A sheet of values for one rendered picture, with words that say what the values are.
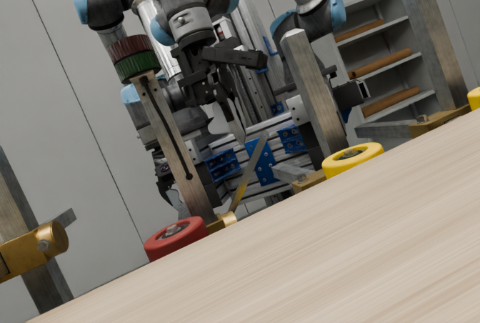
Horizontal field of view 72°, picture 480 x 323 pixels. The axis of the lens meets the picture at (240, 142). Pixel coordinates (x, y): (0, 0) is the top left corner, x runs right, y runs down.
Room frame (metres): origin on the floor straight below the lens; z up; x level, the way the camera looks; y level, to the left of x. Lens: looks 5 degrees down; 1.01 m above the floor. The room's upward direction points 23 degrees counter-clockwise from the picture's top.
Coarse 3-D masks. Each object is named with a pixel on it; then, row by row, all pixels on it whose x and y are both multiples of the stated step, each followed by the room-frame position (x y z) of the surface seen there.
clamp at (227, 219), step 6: (216, 216) 0.54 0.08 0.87; (222, 216) 0.53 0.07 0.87; (228, 216) 0.52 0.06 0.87; (234, 216) 0.52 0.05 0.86; (216, 222) 0.50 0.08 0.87; (222, 222) 0.51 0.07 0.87; (228, 222) 0.51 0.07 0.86; (234, 222) 0.51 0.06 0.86; (210, 228) 0.50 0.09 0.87; (216, 228) 0.50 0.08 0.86; (222, 228) 0.50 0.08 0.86; (210, 234) 0.50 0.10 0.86
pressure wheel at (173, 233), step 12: (168, 228) 0.42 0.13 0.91; (180, 228) 0.42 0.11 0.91; (192, 228) 0.39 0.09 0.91; (204, 228) 0.41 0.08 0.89; (156, 240) 0.40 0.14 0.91; (168, 240) 0.38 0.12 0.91; (180, 240) 0.38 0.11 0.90; (192, 240) 0.39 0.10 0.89; (156, 252) 0.38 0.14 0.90; (168, 252) 0.38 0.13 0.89
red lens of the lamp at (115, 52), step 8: (120, 40) 0.45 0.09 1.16; (128, 40) 0.45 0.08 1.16; (136, 40) 0.45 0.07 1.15; (144, 40) 0.46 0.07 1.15; (112, 48) 0.45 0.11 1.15; (120, 48) 0.45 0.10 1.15; (128, 48) 0.45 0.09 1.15; (136, 48) 0.45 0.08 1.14; (144, 48) 0.46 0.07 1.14; (152, 48) 0.47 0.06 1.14; (112, 56) 0.46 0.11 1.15; (120, 56) 0.45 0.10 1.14
